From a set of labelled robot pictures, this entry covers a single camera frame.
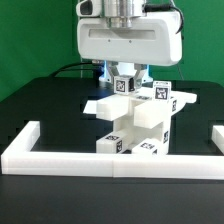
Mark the white U-shaped boundary frame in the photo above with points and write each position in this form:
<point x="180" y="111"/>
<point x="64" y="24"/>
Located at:
<point x="19" y="158"/>

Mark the white chair seat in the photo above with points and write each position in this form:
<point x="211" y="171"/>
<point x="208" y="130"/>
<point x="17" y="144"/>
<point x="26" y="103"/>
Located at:
<point x="136" y="134"/>

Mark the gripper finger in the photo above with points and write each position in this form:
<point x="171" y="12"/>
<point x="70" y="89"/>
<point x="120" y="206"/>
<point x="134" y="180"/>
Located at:
<point x="113" y="70"/>
<point x="140" y="70"/>

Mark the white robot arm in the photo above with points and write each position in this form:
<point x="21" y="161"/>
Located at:
<point x="129" y="35"/>

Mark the white chair back frame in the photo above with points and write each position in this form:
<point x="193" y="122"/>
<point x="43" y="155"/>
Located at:
<point x="146" y="112"/>

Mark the white marker sheet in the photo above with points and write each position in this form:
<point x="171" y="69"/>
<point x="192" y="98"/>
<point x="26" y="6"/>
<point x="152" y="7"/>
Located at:
<point x="90" y="107"/>

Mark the white tagged cube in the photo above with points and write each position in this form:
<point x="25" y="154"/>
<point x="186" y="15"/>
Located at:
<point x="123" y="85"/>
<point x="161" y="90"/>

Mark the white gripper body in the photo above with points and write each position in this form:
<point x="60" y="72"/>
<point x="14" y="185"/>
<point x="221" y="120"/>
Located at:
<point x="130" y="31"/>

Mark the white part at right edge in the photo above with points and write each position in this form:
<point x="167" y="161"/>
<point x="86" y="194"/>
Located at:
<point x="218" y="136"/>

